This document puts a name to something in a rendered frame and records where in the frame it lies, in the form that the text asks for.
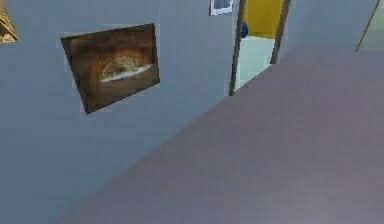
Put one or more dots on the brown framed wall picture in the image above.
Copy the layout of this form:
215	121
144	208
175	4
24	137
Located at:
113	66

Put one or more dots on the golden framed wall picture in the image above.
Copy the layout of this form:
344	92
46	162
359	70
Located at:
6	28

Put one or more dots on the white framed wall picture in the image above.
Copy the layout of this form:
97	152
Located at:
220	6

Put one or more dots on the blue round object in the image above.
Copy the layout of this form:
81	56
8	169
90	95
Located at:
244	30

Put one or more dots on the brown door frame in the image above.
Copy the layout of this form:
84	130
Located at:
237	46

